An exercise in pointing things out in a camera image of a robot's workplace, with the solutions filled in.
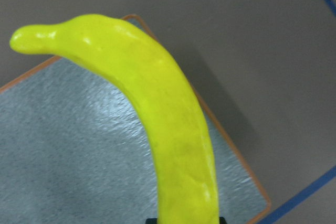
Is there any yellow banana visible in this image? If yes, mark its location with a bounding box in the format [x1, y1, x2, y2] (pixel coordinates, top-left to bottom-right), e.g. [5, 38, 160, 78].
[9, 14, 219, 223]

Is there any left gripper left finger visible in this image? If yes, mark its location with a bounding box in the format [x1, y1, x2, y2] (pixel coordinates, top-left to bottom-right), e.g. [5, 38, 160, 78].
[145, 218, 158, 224]

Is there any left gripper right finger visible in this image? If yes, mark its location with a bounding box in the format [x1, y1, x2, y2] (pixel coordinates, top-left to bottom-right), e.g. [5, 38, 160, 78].
[219, 217, 227, 224]

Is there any grey square plate orange rim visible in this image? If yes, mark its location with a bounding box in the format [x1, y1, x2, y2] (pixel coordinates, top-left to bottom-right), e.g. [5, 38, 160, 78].
[0, 14, 271, 224]

